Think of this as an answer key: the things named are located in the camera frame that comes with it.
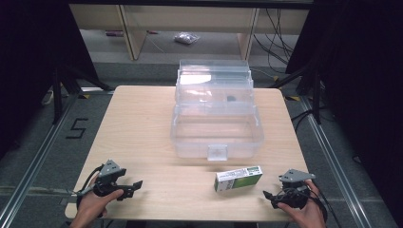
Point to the clear plastic bag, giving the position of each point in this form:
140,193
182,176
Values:
187,38

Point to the yellow and black tape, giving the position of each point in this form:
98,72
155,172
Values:
293,98

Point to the person's left hand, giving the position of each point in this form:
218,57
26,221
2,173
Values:
92,205

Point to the aluminium floor rail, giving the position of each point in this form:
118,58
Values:
332,158
38,158

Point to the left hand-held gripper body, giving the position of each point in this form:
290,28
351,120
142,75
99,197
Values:
109,177

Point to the person's right hand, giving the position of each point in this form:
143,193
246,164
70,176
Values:
312,212

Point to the pink flat object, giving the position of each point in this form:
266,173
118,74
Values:
114,33

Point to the black curtain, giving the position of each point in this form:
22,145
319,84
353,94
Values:
364,79
28,63

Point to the clear plastic storage box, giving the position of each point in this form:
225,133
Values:
217,126

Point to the green and white medicine box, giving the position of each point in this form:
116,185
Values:
237,179

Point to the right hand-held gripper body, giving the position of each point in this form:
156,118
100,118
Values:
294,193

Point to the black metal stand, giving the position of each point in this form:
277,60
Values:
63,88
312,88

